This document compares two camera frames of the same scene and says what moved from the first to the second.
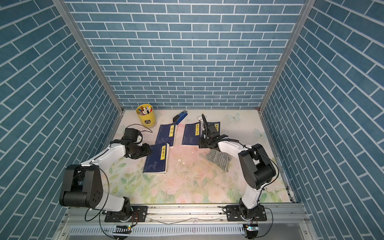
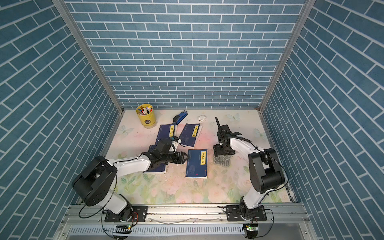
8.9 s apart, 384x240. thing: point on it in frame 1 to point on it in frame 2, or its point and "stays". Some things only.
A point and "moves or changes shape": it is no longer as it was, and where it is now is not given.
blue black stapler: x=179 y=118 stays
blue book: x=217 y=125 moves or changes shape
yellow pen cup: x=146 y=114 stays
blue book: x=167 y=134 stays
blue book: x=191 y=134 stays
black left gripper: x=146 y=151 to x=178 y=154
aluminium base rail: x=276 y=215 stays
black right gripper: x=201 y=142 to x=217 y=150
